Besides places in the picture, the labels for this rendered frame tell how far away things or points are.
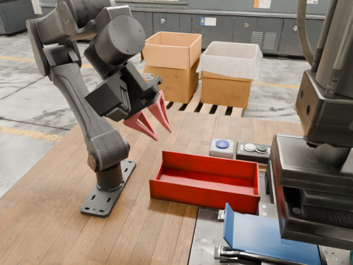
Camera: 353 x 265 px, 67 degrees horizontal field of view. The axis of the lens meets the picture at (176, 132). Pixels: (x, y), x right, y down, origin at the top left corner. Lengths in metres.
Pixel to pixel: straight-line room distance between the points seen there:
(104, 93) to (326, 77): 0.28
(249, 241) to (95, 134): 0.37
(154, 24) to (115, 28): 4.76
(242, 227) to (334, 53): 0.32
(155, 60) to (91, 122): 2.12
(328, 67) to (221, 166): 0.46
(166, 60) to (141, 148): 1.90
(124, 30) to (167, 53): 2.24
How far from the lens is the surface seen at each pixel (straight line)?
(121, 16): 0.42
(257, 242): 0.50
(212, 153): 0.78
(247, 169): 0.71
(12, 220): 0.73
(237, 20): 4.83
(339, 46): 0.30
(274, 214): 0.56
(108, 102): 0.40
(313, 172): 0.35
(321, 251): 0.52
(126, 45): 0.40
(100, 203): 0.67
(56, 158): 0.86
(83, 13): 0.48
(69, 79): 0.67
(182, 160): 0.72
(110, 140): 0.61
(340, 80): 0.30
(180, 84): 2.73
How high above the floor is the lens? 1.38
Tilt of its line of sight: 32 degrees down
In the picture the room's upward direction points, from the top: straight up
